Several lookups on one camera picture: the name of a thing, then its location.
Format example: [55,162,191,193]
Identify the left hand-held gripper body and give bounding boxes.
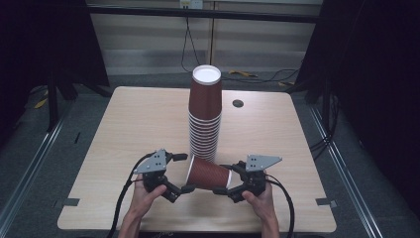
[133,148,176,199]

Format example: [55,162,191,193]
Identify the black metal stand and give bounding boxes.
[46,70,61,133]

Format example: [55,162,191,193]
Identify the white wall socket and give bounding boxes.
[178,0,204,10]

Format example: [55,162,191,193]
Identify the yellow floor tape piece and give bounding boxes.
[34,89,50,110]
[228,68,259,79]

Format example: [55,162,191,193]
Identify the black cable bundle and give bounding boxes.
[309,93,342,162]

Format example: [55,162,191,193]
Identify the metal floor rail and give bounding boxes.
[308,104,384,238]
[0,98,77,229]

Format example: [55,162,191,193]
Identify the stack of brown paper cups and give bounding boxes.
[187,64,223,164]

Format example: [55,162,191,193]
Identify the single brown paper cup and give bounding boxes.
[184,155,234,191]

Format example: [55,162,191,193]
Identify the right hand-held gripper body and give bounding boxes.
[235,154,283,199]

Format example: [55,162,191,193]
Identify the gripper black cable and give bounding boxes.
[264,174,296,238]
[105,152,157,238]

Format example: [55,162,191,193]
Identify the person's right hand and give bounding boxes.
[241,182,275,222]

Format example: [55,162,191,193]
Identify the black floor cables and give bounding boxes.
[221,67,301,84]

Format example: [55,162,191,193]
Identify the black horizontal frame bar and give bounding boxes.
[86,4,321,24]

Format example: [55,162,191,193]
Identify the hanging black cable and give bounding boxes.
[180,16,202,73]

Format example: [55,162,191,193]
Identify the dark curtain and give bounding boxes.
[0,0,111,148]
[294,0,420,217]

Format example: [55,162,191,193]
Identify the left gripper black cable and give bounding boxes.
[105,152,157,238]

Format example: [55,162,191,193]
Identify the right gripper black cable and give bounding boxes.
[264,174,296,238]

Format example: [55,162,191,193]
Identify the person's left hand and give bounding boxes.
[128,174,168,220]

